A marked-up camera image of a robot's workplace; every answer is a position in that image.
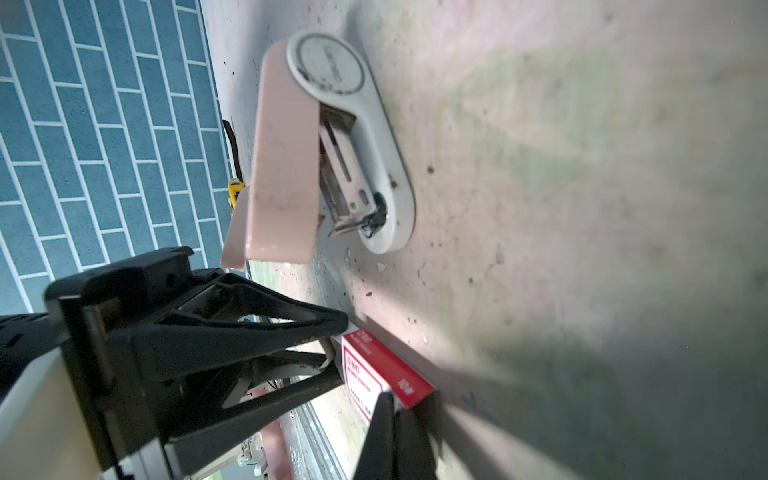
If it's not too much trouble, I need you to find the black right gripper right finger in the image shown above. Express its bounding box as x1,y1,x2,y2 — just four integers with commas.
394,409,437,480

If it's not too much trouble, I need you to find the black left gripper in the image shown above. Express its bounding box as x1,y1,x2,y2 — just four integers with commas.
45,247,349,477

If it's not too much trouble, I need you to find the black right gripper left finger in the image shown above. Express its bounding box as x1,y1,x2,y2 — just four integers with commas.
353,392,395,480

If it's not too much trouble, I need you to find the red staple box sleeve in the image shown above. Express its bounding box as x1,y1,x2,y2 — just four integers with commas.
341,329,435,424

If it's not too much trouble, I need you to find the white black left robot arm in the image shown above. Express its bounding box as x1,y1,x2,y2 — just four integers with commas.
1,246,349,479

